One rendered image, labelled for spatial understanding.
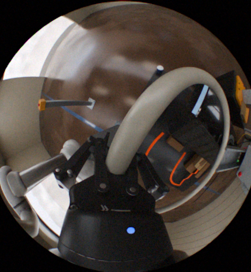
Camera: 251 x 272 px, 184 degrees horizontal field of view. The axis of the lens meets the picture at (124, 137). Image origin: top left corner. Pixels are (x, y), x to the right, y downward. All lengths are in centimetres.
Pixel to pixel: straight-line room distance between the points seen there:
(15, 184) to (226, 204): 592
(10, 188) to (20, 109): 587
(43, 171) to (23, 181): 16
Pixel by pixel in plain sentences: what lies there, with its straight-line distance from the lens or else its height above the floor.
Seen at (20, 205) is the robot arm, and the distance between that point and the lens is 54.
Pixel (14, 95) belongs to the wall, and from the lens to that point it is 612.
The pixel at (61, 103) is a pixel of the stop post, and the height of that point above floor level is 74.
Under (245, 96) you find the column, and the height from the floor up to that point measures 85.
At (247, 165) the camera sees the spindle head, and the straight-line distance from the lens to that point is 76.
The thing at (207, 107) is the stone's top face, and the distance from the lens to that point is 69.
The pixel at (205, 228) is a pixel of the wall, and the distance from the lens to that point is 593.
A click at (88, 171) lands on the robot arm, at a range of 66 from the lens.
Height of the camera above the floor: 133
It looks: 65 degrees down
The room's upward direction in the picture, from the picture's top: 134 degrees counter-clockwise
